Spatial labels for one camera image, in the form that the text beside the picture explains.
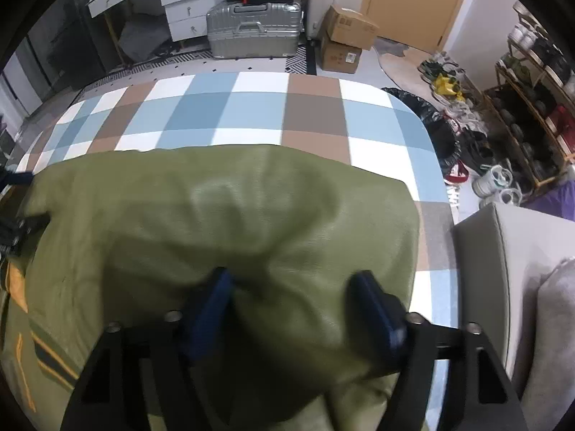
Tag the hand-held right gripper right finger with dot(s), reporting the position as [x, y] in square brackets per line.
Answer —
[382, 323]

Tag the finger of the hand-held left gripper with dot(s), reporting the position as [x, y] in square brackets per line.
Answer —
[20, 233]
[13, 176]

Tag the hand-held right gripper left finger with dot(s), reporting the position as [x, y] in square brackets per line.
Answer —
[204, 318]

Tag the green varsity jacket yellow sleeves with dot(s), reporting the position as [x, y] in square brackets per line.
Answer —
[179, 233]

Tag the dark glass wardrobe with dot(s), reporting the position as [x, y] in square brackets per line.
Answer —
[27, 81]

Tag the red white bag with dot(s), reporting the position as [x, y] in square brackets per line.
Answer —
[454, 173]

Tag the grey bag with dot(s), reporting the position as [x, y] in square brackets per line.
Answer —
[143, 36]

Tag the black trash bag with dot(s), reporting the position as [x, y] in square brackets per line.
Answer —
[444, 134]

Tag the purple bag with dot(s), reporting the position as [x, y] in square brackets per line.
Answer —
[561, 202]

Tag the blue brown checked bed sheet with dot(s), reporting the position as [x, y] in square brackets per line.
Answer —
[269, 107]

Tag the pile of loose shoes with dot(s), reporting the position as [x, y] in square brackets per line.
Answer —
[444, 83]

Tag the beige round rug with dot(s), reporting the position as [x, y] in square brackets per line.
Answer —
[400, 72]

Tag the small cardboard box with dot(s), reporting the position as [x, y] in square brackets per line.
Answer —
[339, 56]

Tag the black white patterned mat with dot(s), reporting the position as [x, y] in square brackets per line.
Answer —
[296, 60]

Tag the silver suitcase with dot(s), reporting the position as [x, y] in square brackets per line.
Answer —
[251, 31]

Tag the large cardboard box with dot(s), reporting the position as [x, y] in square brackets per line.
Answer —
[350, 27]

